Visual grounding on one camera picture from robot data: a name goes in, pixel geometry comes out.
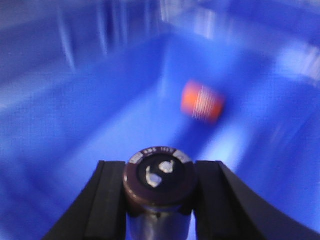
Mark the orange cylindrical part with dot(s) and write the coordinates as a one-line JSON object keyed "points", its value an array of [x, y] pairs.
{"points": [[201, 102]]}

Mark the blue target bin interior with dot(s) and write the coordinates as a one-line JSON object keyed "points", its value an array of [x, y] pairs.
{"points": [[89, 80]]}

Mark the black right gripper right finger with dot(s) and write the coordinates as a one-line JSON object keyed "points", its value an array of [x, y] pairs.
{"points": [[227, 209]]}

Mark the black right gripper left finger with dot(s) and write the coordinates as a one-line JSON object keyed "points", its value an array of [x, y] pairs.
{"points": [[99, 211]]}

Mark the dark brown cylindrical capacitor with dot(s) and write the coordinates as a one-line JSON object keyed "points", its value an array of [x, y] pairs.
{"points": [[159, 184]]}

